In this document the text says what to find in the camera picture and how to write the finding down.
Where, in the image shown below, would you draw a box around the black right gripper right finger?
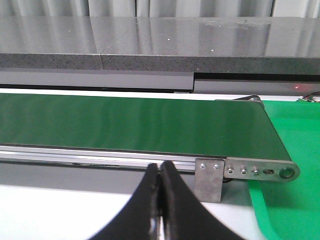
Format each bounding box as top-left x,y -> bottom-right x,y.
160,161 -> 242,240

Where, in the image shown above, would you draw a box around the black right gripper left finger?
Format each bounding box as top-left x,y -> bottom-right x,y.
92,163 -> 160,240

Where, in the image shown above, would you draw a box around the bright green mat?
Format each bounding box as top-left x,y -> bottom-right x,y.
248,100 -> 320,240

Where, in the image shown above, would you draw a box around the green conveyor belt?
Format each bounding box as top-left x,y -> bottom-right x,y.
0,93 -> 290,161

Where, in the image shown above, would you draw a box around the grey panel under countertop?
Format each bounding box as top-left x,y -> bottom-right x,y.
0,68 -> 320,96

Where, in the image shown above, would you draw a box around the grey stone countertop slab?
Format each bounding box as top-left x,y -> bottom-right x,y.
0,16 -> 320,75

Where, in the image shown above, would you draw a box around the white pleated curtain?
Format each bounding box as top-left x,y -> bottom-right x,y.
0,0 -> 320,18

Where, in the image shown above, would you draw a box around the steel conveyor support bracket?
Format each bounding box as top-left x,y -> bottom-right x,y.
194,158 -> 225,203

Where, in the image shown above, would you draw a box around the aluminium conveyor frame rail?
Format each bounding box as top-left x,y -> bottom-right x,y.
0,144 -> 300,182

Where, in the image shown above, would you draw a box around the red black wires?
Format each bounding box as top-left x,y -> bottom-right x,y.
301,91 -> 320,103

